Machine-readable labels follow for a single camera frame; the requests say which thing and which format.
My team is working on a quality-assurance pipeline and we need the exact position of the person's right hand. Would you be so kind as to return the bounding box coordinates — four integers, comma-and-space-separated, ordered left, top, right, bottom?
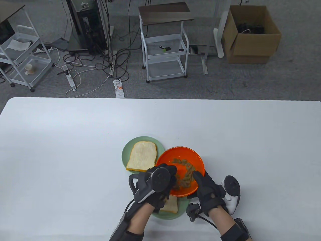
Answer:
187, 170, 227, 217

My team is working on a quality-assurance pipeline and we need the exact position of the black white hand controller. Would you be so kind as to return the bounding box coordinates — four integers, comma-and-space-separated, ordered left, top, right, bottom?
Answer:
221, 175, 241, 216
128, 168, 171, 204

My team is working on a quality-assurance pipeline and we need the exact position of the cardboard box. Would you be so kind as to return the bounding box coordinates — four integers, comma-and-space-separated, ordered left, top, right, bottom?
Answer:
222, 5, 282, 64

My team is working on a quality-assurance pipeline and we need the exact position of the large toast slice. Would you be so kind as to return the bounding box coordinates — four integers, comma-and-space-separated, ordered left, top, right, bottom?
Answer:
160, 196, 179, 214

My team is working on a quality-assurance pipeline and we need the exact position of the white paper leaflet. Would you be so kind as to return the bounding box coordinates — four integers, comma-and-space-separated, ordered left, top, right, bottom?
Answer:
113, 80, 125, 99

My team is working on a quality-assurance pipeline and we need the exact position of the black computer tower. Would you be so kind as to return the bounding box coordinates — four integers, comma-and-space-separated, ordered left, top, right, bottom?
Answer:
66, 0, 111, 56

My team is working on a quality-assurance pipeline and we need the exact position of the large green plate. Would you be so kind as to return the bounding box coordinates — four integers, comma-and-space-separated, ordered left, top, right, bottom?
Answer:
150, 195, 191, 220

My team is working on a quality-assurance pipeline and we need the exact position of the white cart with tissue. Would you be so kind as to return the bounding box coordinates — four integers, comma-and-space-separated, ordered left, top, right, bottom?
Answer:
0, 4, 54, 92

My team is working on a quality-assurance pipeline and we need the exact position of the white tissue paper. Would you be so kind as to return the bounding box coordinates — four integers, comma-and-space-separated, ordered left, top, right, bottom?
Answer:
6, 40, 31, 50

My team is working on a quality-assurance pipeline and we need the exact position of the black white left hand controller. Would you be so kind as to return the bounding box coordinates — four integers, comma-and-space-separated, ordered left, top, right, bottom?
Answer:
128, 168, 171, 204

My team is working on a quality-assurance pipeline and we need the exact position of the orange bowl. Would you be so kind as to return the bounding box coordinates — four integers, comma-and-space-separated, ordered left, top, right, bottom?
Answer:
155, 147, 205, 197

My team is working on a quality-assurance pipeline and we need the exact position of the small green plate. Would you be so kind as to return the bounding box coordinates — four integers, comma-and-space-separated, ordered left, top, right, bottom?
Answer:
122, 136, 166, 174

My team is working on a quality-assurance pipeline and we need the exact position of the white power strip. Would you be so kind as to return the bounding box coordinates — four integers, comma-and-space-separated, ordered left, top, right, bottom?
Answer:
62, 65, 77, 91

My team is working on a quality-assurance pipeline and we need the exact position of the white cart with brown top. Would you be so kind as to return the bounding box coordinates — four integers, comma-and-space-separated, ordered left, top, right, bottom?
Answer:
138, 2, 195, 84

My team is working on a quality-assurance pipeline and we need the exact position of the black forearm strap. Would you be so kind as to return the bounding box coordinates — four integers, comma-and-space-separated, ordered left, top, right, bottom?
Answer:
124, 230, 144, 241
220, 226, 250, 241

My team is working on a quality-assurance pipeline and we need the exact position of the black right forearm strap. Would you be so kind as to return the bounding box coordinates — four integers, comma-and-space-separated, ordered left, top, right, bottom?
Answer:
220, 226, 250, 241

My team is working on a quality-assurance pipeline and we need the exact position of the small toast slice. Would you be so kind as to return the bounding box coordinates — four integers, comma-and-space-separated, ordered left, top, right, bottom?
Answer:
126, 141, 158, 172

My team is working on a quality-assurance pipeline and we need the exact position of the person's left hand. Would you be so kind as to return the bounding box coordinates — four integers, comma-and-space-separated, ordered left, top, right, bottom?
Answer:
133, 164, 178, 211

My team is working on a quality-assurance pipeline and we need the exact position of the dark grey floor pad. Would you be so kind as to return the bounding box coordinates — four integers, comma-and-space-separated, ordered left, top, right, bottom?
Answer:
49, 38, 69, 50

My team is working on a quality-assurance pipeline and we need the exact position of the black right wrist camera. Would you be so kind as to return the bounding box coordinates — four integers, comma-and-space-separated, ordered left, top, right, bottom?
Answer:
186, 203, 201, 222

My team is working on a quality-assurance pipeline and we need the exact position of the black white right hand controller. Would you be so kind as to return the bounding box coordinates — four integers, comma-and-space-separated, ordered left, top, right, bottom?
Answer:
221, 175, 241, 216

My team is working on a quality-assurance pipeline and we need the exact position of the black left forearm strap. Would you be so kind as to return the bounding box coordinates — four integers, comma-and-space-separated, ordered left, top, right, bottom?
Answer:
124, 230, 144, 241

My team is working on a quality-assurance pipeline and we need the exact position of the white cable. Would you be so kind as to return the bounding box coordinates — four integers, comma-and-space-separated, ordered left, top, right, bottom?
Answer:
66, 69, 109, 98

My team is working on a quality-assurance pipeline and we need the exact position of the person's right forearm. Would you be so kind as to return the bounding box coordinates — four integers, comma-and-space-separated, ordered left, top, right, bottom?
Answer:
208, 206, 251, 241

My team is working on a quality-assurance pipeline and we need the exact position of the black gear in box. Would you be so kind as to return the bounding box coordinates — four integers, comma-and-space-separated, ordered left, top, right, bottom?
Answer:
236, 23, 265, 34

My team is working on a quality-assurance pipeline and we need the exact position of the white desk leg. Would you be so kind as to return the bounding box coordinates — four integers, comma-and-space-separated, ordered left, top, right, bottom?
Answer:
213, 0, 231, 58

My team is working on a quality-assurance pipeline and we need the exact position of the person's left forearm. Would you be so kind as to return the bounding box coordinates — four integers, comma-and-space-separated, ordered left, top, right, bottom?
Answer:
127, 203, 154, 241

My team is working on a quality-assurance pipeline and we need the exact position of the pile of raisins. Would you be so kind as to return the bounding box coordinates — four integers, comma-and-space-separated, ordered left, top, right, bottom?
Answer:
172, 158, 198, 190

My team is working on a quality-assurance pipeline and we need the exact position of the bundle of black cables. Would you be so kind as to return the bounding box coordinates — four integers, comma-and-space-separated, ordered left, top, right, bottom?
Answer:
63, 0, 142, 81

